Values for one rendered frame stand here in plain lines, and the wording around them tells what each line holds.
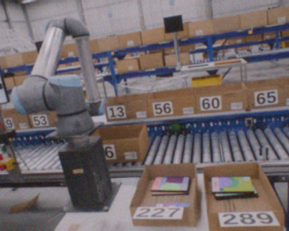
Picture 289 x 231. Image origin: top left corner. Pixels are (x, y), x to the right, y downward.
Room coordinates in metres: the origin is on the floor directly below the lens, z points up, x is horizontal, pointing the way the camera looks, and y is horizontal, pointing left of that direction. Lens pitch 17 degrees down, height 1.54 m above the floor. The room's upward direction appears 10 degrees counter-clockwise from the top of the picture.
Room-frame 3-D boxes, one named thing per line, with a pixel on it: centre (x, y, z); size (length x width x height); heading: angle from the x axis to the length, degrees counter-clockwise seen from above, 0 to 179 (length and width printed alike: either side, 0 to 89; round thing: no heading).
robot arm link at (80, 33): (1.76, 0.32, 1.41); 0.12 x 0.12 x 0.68; 82
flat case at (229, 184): (1.10, -0.37, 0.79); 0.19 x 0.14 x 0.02; 74
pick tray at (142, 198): (1.12, -0.05, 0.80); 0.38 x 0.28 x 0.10; 165
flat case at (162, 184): (1.21, -0.08, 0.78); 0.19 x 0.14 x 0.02; 72
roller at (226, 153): (1.64, -0.53, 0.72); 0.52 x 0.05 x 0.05; 165
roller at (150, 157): (1.78, -0.02, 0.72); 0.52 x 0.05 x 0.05; 165
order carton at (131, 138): (1.78, 0.21, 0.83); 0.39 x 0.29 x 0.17; 77
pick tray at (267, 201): (1.00, -0.36, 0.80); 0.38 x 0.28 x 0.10; 168
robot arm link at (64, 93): (1.26, 0.35, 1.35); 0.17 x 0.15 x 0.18; 82
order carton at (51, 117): (2.48, 0.85, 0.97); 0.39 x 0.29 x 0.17; 75
